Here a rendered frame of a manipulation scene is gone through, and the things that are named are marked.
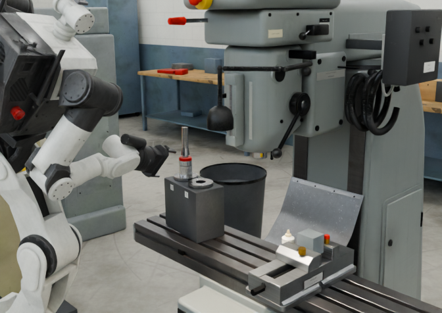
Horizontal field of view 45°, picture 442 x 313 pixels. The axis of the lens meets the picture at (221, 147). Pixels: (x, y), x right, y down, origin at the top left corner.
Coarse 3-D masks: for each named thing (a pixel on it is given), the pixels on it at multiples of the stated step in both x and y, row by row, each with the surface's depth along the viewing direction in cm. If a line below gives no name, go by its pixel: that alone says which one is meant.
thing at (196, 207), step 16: (176, 176) 197; (192, 176) 197; (176, 192) 194; (192, 192) 185; (208, 192) 186; (176, 208) 196; (192, 208) 186; (208, 208) 187; (176, 224) 198; (192, 224) 188; (208, 224) 189; (192, 240) 190
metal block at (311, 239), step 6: (300, 234) 159; (306, 234) 159; (312, 234) 159; (318, 234) 159; (300, 240) 160; (306, 240) 158; (312, 240) 156; (318, 240) 158; (306, 246) 158; (312, 246) 156; (318, 246) 158; (318, 252) 159
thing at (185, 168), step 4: (180, 164) 196; (184, 164) 195; (188, 164) 196; (180, 168) 196; (184, 168) 196; (188, 168) 196; (180, 172) 197; (184, 172) 196; (188, 172) 196; (184, 176) 196; (188, 176) 197
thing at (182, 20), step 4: (168, 20) 148; (172, 20) 147; (176, 20) 148; (180, 20) 149; (184, 20) 150; (188, 20) 152; (192, 20) 153; (196, 20) 154; (200, 20) 155; (204, 20) 156; (172, 24) 148; (176, 24) 149; (180, 24) 150; (184, 24) 151
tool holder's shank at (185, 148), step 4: (184, 128) 193; (184, 132) 193; (184, 136) 194; (184, 140) 194; (184, 144) 195; (184, 148) 195; (188, 148) 196; (184, 152) 195; (188, 152) 196; (184, 156) 196; (188, 156) 197
